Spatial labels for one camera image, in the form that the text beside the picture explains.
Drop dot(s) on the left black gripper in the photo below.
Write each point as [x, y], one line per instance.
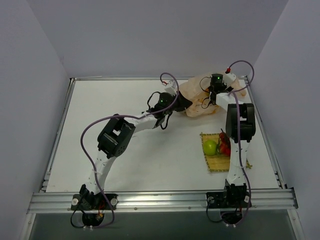
[183, 104]

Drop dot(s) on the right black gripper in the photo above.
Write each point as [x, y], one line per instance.
[213, 97]

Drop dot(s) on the translucent plastic bag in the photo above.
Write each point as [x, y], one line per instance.
[196, 89]

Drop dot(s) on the green fake pear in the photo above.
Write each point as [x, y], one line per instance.
[209, 147]

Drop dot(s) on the red fake fruit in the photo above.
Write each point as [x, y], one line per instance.
[224, 144]

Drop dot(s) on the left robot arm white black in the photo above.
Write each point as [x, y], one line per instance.
[115, 137]

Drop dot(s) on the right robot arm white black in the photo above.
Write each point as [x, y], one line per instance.
[240, 127]

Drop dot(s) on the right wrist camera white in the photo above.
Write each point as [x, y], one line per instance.
[228, 77]

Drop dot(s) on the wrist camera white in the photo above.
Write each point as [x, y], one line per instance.
[228, 77]
[170, 87]

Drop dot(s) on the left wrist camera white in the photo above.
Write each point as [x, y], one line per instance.
[170, 87]

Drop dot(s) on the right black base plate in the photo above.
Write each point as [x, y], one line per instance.
[224, 200]

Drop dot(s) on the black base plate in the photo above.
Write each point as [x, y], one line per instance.
[89, 202]
[224, 200]

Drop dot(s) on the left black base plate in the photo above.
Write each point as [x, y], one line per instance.
[89, 202]

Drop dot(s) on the aluminium front rail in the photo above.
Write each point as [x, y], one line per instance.
[161, 201]

